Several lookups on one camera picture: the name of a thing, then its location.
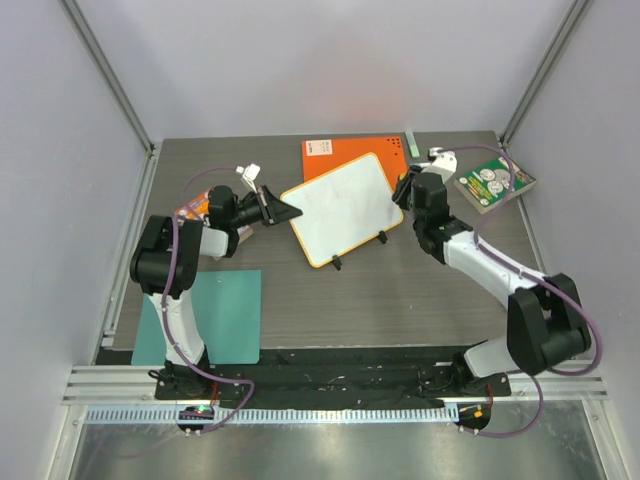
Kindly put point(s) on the black whiteboard stand foot left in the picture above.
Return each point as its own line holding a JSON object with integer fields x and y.
{"x": 336, "y": 262}

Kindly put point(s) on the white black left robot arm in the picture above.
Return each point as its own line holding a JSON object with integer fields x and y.
{"x": 165, "y": 263}

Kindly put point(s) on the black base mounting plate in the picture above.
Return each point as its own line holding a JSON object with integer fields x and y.
{"x": 334, "y": 379}

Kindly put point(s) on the orange cover booklet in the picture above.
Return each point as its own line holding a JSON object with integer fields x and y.
{"x": 197, "y": 205}

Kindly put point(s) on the orange clipboard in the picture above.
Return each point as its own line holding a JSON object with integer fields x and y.
{"x": 323, "y": 155}

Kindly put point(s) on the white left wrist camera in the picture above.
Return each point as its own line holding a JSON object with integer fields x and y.
{"x": 248, "y": 176}

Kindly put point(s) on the black whiteboard stand foot right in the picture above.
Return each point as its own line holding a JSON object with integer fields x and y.
{"x": 382, "y": 237}

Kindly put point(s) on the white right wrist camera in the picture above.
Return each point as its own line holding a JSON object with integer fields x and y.
{"x": 441, "y": 162}

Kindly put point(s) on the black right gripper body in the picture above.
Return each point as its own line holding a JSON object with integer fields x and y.
{"x": 403, "y": 189}

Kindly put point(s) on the teal cutting mat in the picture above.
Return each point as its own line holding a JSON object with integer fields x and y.
{"x": 227, "y": 307}

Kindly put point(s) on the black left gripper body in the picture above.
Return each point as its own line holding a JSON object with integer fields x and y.
{"x": 265, "y": 206}

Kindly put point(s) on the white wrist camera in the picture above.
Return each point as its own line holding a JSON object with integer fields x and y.
{"x": 248, "y": 176}
{"x": 441, "y": 162}

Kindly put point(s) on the green highlighter marker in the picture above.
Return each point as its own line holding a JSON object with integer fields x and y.
{"x": 412, "y": 144}

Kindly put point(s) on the green cover book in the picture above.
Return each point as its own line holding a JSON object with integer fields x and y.
{"x": 488, "y": 184}

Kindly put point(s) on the black whiteboard stand foot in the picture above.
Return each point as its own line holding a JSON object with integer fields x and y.
{"x": 336, "y": 262}
{"x": 382, "y": 237}

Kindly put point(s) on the yellow-framed whiteboard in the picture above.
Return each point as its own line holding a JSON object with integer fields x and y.
{"x": 342, "y": 209}

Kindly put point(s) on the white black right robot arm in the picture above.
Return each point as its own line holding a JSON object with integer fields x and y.
{"x": 545, "y": 326}

